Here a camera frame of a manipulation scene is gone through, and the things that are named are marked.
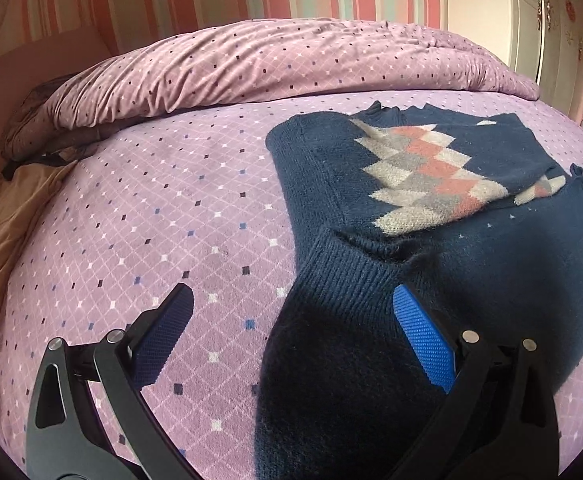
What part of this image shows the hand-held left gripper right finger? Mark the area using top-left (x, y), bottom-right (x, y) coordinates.
top-left (386, 284), bottom-right (560, 480)

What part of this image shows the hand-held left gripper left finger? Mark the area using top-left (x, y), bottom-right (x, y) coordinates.
top-left (26, 283), bottom-right (207, 480)

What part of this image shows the navy diamond pattern knit sweater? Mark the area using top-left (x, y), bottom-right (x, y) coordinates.
top-left (254, 101), bottom-right (583, 480)

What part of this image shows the bed with purple dotted sheet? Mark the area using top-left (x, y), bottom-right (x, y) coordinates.
top-left (0, 89), bottom-right (583, 480)

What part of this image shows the white flowered wardrobe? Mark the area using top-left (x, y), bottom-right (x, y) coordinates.
top-left (509, 0), bottom-right (583, 136)

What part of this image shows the tan pillow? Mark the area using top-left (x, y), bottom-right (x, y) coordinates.
top-left (0, 160), bottom-right (78, 333)

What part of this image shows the dark brown cloth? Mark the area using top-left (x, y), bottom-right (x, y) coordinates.
top-left (0, 74), bottom-right (103, 165)

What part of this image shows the pink padded headboard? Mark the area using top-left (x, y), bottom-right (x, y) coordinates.
top-left (0, 22), bottom-right (121, 171)

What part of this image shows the purple dotted duvet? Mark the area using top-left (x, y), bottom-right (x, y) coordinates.
top-left (52, 19), bottom-right (542, 133)

